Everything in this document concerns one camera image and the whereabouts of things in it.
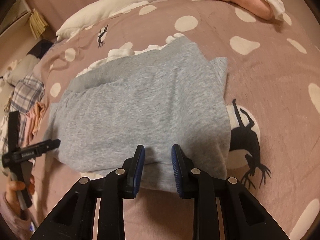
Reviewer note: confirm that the light pink folded clothes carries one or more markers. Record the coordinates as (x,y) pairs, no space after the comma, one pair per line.
(31,125)

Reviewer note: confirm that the pink polka dot blanket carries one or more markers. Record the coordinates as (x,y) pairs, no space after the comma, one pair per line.
(262,80)

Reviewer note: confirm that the white goose plush toy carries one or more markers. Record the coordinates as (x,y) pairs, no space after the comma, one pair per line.
(100,10)

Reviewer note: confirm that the person's left hand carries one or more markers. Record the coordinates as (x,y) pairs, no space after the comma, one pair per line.
(15,187)

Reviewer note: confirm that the grey printed sweatshirt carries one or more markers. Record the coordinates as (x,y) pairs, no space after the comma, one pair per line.
(137,105)

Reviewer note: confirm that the person's left forearm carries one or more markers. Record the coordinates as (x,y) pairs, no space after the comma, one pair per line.
(12,217)

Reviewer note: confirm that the plaid quilt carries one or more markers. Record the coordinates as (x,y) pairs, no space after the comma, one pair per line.
(25,92)

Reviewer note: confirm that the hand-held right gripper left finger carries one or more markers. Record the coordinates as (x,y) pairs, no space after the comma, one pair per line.
(138,165)

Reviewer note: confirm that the dark cushion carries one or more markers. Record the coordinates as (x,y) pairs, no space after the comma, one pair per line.
(40,48)

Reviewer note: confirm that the grey pillow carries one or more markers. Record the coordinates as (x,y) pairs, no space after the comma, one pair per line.
(22,68)

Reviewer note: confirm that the yellow tassel hanging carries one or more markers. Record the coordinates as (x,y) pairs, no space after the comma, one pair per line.
(38,23)

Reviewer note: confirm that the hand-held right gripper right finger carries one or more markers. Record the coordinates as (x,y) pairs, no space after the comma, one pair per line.
(176,170)

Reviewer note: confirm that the orange folded clothes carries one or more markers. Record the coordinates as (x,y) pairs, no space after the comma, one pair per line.
(40,112)

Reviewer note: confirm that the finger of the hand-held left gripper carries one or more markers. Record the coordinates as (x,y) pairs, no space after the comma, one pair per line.
(13,127)
(51,143)

